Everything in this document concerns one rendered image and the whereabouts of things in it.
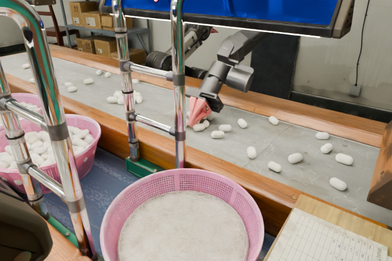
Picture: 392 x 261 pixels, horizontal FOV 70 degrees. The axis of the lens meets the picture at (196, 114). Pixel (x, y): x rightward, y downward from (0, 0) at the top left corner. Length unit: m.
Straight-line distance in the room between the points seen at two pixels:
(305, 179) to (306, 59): 2.22
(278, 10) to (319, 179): 0.36
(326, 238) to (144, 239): 0.29
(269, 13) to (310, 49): 2.24
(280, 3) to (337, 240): 0.40
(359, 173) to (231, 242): 0.34
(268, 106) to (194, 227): 0.50
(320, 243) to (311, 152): 0.32
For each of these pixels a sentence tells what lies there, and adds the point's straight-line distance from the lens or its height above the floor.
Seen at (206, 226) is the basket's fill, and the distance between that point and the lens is 0.54.
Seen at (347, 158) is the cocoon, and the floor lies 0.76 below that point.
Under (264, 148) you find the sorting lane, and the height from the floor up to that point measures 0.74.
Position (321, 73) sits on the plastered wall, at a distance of 2.82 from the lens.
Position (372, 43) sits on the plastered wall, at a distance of 2.72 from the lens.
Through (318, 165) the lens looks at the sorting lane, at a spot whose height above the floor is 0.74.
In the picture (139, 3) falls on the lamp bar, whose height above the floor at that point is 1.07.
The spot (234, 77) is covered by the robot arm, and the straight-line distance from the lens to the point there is 0.79.
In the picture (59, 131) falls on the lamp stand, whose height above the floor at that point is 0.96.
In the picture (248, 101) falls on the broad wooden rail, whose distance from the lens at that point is 0.94.
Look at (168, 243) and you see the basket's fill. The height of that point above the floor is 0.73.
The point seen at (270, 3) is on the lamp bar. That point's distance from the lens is 0.57.
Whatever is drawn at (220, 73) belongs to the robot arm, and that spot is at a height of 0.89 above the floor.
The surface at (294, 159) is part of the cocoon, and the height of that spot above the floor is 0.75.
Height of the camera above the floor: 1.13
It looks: 26 degrees down
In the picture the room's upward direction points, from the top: straight up
